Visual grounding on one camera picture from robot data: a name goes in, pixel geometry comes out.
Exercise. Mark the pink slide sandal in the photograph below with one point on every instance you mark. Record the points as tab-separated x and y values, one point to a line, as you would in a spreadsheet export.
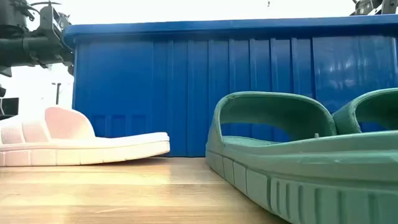
93	152

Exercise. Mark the green slide sandal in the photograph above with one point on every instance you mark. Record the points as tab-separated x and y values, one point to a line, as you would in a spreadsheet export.
311	161
345	121

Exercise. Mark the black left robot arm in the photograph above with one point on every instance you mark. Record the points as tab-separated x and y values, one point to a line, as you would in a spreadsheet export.
15	46

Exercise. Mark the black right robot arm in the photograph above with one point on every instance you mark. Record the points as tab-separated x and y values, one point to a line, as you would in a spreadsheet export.
363	7

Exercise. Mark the blue plastic bin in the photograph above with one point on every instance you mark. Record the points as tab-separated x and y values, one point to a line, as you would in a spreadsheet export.
155	93

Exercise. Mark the dark thin pole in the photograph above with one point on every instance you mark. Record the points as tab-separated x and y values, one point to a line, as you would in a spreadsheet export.
58	93

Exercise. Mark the black monitor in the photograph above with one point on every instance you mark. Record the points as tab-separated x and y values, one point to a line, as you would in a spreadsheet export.
11	107

